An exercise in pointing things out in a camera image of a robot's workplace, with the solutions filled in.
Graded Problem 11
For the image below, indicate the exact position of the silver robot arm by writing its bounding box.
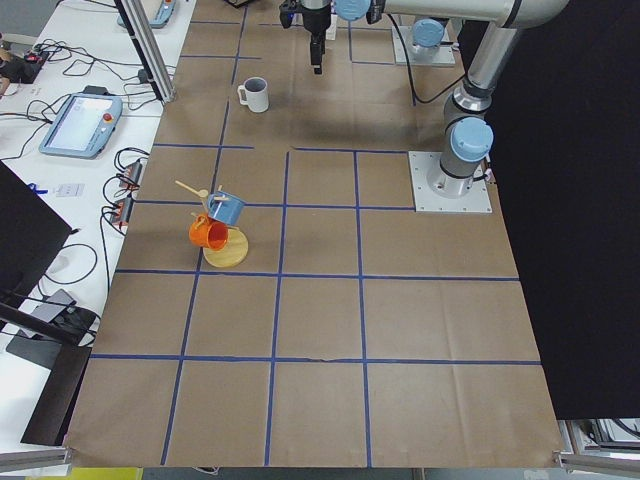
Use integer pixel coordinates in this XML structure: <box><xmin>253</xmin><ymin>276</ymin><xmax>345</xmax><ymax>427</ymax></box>
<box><xmin>411</xmin><ymin>17</ymin><xmax>459</xmax><ymax>49</ymax></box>
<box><xmin>279</xmin><ymin>1</ymin><xmax>568</xmax><ymax>199</ymax></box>

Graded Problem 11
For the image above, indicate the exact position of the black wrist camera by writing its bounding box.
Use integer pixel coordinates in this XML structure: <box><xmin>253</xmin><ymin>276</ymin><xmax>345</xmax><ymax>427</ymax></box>
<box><xmin>279</xmin><ymin>0</ymin><xmax>301</xmax><ymax>29</ymax></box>

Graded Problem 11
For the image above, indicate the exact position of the black monitor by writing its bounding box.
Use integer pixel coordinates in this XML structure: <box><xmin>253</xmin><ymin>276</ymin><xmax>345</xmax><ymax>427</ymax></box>
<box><xmin>1</xmin><ymin>165</ymin><xmax>74</xmax><ymax>345</ymax></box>

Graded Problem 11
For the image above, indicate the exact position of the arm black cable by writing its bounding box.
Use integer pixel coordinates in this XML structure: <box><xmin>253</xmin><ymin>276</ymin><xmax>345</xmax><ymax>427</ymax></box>
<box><xmin>387</xmin><ymin>14</ymin><xmax>466</xmax><ymax>105</ymax></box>

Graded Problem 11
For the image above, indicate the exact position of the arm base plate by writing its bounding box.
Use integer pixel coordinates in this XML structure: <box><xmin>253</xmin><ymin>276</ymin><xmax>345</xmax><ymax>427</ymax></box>
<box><xmin>391</xmin><ymin>26</ymin><xmax>456</xmax><ymax>68</ymax></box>
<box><xmin>408</xmin><ymin>151</ymin><xmax>493</xmax><ymax>214</ymax></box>

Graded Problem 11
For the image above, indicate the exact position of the orange mug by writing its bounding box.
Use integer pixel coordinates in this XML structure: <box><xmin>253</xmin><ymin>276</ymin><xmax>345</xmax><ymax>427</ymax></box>
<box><xmin>188</xmin><ymin>214</ymin><xmax>229</xmax><ymax>251</ymax></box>

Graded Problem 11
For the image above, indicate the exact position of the aluminium frame post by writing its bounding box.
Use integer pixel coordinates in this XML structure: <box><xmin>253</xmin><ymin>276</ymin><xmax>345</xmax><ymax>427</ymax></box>
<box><xmin>114</xmin><ymin>0</ymin><xmax>176</xmax><ymax>104</ymax></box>

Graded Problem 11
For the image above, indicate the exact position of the wooden mug tree stand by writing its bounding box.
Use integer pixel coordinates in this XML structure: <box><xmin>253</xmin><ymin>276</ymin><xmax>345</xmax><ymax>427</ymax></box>
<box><xmin>175</xmin><ymin>180</ymin><xmax>249</xmax><ymax>268</ymax></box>

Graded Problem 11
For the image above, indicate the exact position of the white grey mug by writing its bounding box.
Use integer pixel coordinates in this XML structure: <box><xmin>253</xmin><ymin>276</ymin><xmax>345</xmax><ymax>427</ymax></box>
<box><xmin>237</xmin><ymin>77</ymin><xmax>269</xmax><ymax>113</ymax></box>

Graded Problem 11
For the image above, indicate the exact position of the blue mug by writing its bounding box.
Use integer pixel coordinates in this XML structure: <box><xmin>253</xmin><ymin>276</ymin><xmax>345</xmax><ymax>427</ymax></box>
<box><xmin>207</xmin><ymin>191</ymin><xmax>245</xmax><ymax>226</ymax></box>

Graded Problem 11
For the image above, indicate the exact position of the blue teach pendant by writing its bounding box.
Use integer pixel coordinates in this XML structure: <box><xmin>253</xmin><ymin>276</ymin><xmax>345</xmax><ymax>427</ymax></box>
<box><xmin>39</xmin><ymin>93</ymin><xmax>123</xmax><ymax>159</ymax></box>
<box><xmin>141</xmin><ymin>0</ymin><xmax>177</xmax><ymax>29</ymax></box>

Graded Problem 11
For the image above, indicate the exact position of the black curtain panel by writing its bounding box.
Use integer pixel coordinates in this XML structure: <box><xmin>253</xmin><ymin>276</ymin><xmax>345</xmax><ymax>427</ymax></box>
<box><xmin>487</xmin><ymin>1</ymin><xmax>639</xmax><ymax>419</ymax></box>

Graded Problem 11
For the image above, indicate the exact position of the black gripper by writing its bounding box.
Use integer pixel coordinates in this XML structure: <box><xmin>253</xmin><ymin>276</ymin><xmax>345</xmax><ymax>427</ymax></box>
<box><xmin>301</xmin><ymin>0</ymin><xmax>331</xmax><ymax>75</ymax></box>

